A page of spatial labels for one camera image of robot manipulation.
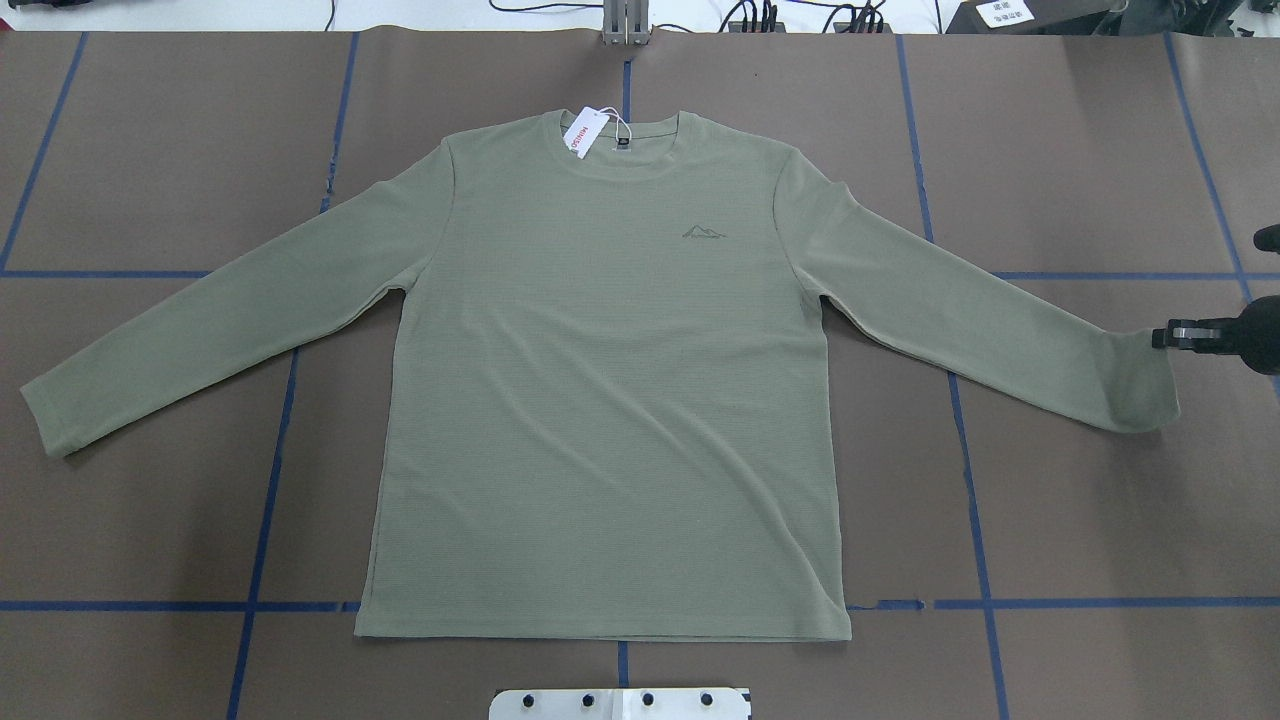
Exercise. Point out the olive green long-sleeve shirt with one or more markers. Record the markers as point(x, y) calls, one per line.
point(609, 408)

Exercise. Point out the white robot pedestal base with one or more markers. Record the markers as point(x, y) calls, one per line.
point(623, 703)

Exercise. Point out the aluminium frame post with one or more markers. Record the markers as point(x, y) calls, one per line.
point(626, 23)

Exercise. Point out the white red shirt hang tag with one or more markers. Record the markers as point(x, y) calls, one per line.
point(584, 130)

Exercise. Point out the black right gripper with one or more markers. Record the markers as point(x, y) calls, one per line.
point(1256, 335)

